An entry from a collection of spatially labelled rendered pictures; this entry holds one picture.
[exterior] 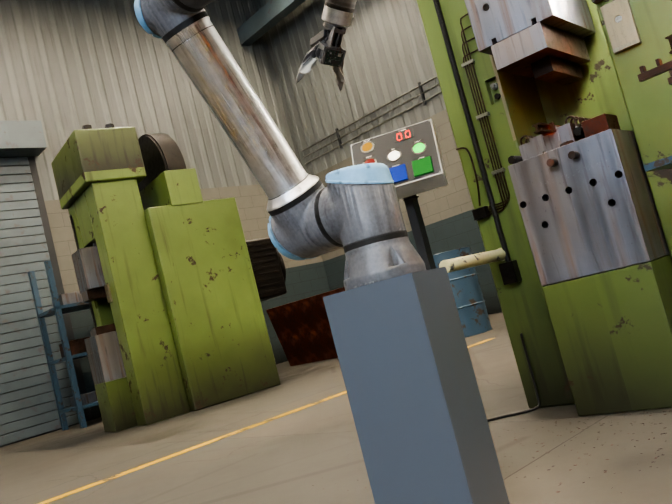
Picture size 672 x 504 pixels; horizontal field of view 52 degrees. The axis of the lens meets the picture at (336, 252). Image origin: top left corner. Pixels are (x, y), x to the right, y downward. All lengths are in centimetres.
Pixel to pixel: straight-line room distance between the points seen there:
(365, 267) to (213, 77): 54
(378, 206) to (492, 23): 134
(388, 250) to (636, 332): 118
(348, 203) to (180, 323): 532
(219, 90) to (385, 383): 74
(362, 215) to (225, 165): 1022
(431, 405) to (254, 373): 562
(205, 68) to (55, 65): 947
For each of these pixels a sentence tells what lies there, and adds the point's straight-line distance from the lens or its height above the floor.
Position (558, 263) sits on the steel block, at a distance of 253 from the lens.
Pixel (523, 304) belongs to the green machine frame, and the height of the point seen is 41.
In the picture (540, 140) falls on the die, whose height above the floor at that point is 97.
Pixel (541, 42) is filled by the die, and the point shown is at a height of 129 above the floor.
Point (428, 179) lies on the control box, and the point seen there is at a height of 95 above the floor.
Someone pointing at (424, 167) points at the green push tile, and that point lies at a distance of 264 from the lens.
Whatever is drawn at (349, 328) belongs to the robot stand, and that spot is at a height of 52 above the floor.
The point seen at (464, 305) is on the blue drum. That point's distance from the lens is 714.
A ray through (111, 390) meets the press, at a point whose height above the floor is 38.
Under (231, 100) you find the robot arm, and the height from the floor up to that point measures 108.
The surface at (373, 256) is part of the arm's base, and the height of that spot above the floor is 66.
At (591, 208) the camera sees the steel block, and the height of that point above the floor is 68.
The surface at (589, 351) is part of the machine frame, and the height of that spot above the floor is 22.
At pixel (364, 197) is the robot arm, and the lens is 153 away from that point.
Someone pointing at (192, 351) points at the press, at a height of 54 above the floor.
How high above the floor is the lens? 56
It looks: 5 degrees up
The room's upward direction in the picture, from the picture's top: 14 degrees counter-clockwise
